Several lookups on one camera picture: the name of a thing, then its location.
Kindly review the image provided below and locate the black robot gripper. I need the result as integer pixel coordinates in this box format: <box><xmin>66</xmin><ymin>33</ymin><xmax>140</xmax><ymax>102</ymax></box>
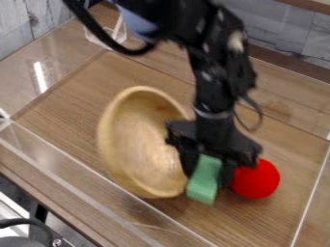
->
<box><xmin>164</xmin><ymin>110</ymin><xmax>264</xmax><ymax>191</ymax></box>

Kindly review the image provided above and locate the green rectangular block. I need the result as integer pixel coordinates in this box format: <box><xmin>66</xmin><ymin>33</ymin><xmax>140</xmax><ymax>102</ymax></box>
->
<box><xmin>185</xmin><ymin>155</ymin><xmax>223</xmax><ymax>205</ymax></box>

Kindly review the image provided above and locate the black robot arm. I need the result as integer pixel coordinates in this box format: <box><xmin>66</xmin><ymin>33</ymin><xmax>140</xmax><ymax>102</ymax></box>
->
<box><xmin>108</xmin><ymin>0</ymin><xmax>261</xmax><ymax>185</ymax></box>

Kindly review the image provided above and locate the brown wooden bowl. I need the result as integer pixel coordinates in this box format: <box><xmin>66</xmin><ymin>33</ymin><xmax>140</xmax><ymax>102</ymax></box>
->
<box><xmin>96</xmin><ymin>86</ymin><xmax>188</xmax><ymax>199</ymax></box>

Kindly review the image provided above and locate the red plush ball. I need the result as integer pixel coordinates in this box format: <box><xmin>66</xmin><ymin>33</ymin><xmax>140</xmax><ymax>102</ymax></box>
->
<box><xmin>231</xmin><ymin>159</ymin><xmax>280</xmax><ymax>199</ymax></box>

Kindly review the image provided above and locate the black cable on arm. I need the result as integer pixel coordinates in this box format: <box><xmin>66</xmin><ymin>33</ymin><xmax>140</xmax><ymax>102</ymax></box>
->
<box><xmin>233</xmin><ymin>95</ymin><xmax>264</xmax><ymax>133</ymax></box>

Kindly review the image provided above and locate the black table leg bracket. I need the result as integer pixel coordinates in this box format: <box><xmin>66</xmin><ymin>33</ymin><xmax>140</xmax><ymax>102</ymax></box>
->
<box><xmin>0</xmin><ymin>201</ymin><xmax>78</xmax><ymax>247</ymax></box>

